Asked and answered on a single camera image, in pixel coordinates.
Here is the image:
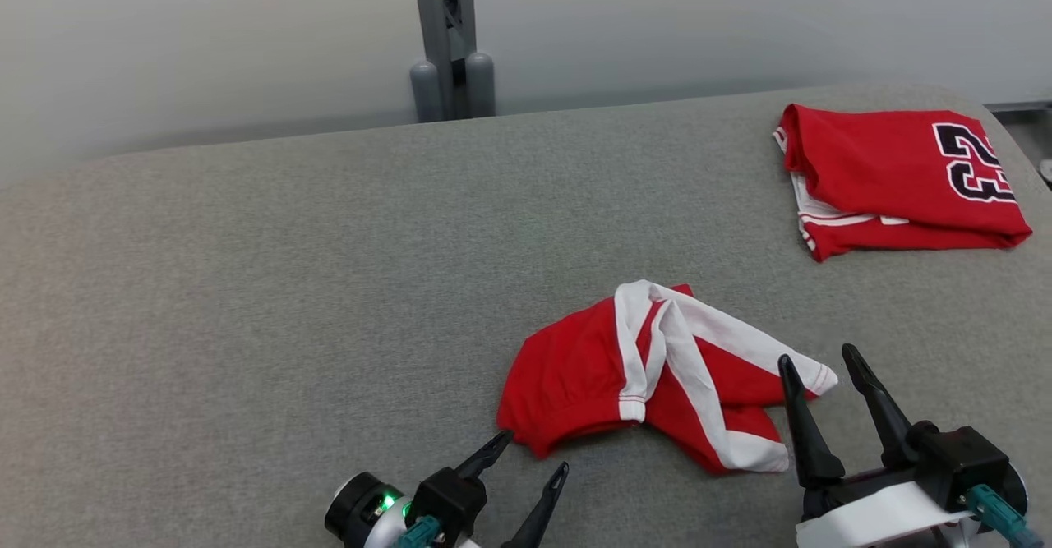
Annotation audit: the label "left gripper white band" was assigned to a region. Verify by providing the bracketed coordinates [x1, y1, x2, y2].
[325, 429, 570, 548]

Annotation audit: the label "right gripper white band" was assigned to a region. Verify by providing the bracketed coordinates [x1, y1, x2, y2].
[777, 344, 976, 548]

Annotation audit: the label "red white basketball shorts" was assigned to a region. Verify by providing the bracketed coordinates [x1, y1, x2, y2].
[496, 279, 840, 476]

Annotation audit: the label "red white basketball jersey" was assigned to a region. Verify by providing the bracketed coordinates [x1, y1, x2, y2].
[773, 103, 1034, 263]

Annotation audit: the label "teal plug left camera cable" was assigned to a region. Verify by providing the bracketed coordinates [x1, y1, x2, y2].
[394, 517, 441, 548]

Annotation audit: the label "teal plug camera cable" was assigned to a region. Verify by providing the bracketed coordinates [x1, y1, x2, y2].
[966, 485, 1046, 548]
[394, 517, 441, 548]

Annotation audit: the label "teal plug right camera cable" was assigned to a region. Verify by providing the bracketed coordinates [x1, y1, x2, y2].
[966, 485, 1046, 548]

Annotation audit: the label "grey cylinder post foot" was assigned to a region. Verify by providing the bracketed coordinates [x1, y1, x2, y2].
[464, 53, 497, 119]
[409, 59, 445, 124]

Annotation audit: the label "grey metal partition post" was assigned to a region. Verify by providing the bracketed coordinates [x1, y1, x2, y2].
[411, 0, 478, 122]

